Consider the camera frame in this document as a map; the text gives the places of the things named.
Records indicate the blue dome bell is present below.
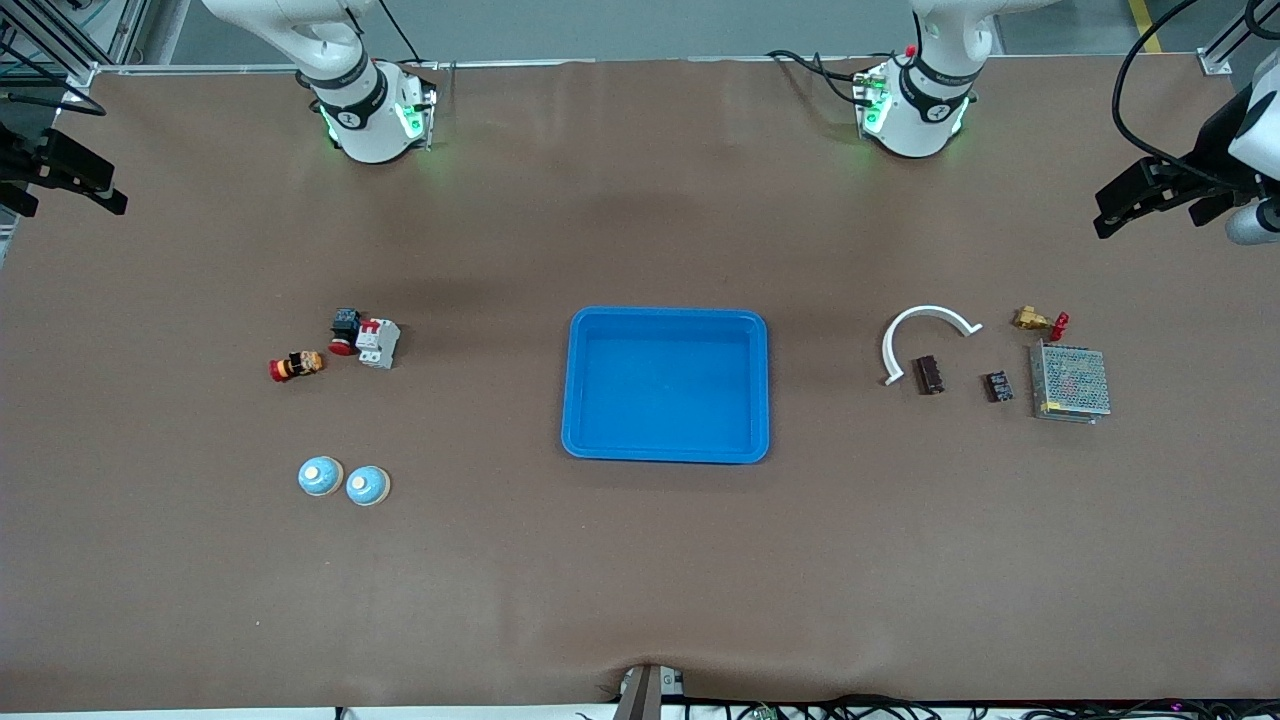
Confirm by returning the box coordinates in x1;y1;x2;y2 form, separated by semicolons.
298;456;344;498
345;465;391;507

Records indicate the blue plastic tray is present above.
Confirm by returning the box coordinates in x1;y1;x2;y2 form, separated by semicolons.
561;306;770;465

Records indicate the perforated metal power supply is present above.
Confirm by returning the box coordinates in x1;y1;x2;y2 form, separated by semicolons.
1029;340;1112;426

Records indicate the red orange push button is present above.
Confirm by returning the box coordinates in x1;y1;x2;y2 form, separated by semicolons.
269;350;326;384

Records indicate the white curved pipe clamp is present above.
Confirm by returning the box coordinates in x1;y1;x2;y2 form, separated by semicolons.
881;305;983;387

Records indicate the white red circuit breaker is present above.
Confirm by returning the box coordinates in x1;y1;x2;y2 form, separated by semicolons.
356;318;402;370

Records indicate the brown table mat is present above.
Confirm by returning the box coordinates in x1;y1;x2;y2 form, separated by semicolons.
0;55;1280;713

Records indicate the aluminium frame post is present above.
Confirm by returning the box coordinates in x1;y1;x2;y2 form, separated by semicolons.
0;0;151;91
1198;0;1266;77

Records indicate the brass valve red handle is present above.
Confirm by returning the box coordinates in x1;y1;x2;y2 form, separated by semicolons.
1012;306;1070;341

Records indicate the black arm base cable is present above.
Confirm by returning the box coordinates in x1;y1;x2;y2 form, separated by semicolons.
766;46;876;109

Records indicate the grey metal clamp bracket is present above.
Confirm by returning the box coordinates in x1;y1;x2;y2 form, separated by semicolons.
612;663;687;720

